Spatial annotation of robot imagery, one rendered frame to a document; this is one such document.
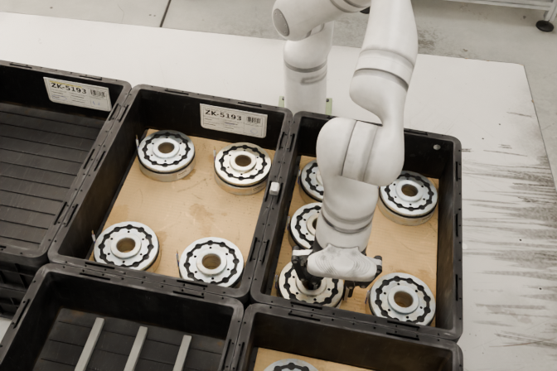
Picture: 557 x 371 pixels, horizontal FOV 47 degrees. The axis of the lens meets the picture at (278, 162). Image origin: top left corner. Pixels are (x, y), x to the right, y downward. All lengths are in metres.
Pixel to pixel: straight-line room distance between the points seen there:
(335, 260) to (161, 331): 0.31
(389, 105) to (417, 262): 0.41
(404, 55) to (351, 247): 0.26
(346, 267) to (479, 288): 0.47
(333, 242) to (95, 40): 1.02
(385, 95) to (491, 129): 0.82
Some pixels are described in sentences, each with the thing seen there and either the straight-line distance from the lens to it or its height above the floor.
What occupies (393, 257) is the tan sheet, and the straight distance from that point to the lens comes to 1.11.
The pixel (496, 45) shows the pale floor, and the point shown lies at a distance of 3.08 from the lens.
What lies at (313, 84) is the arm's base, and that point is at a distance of 1.34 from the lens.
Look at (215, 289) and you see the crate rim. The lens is 0.93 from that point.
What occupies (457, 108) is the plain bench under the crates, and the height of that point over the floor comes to 0.70.
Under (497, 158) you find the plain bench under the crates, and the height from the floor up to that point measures 0.70.
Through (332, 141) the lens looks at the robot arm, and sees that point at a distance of 0.75.
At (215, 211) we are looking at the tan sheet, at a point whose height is 0.83.
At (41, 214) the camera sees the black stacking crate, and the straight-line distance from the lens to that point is 1.18.
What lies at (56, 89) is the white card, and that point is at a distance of 1.30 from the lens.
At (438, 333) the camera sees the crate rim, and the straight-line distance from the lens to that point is 0.94.
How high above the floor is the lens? 1.73
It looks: 48 degrees down
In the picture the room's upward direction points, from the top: 5 degrees clockwise
